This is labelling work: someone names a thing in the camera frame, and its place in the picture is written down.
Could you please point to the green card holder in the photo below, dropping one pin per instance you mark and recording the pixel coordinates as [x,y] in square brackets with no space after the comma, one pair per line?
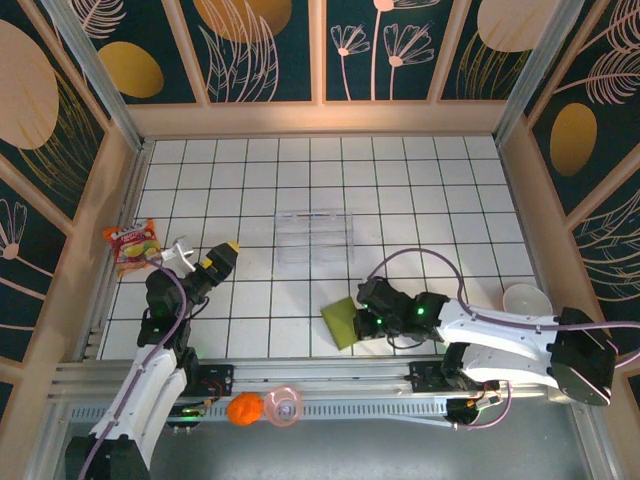
[340,322]

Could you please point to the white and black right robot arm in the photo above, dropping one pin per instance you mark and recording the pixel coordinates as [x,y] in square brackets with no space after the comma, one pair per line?
[500,345]

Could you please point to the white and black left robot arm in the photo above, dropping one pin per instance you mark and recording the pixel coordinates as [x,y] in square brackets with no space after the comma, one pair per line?
[130,400]

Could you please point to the red orange snack packet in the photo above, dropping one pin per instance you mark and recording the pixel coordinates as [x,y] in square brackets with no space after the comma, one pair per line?
[132,247]

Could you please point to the clear plastic organizer box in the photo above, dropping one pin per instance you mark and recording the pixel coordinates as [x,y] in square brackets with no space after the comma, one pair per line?
[300,235]

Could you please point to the pink translucent cup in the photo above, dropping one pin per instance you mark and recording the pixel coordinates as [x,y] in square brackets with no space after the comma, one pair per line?
[283,406]

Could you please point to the black controller board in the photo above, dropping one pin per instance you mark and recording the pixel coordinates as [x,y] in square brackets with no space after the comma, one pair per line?
[190,414]
[462,411]

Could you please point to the white bowl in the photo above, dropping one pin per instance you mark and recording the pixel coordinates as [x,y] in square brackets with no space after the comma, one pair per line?
[525,300]

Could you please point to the orange ball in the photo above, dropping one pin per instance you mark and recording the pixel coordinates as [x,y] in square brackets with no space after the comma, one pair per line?
[245,409]

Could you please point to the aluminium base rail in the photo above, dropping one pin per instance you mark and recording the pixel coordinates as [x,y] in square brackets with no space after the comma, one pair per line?
[325,372]

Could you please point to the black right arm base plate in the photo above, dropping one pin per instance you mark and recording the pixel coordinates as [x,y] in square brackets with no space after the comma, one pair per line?
[425,377]

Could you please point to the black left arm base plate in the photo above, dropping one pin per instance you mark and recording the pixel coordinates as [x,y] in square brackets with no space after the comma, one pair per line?
[220,380]

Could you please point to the aluminium corner post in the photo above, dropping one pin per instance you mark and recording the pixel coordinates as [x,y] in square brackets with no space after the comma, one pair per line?
[535,70]
[100,80]

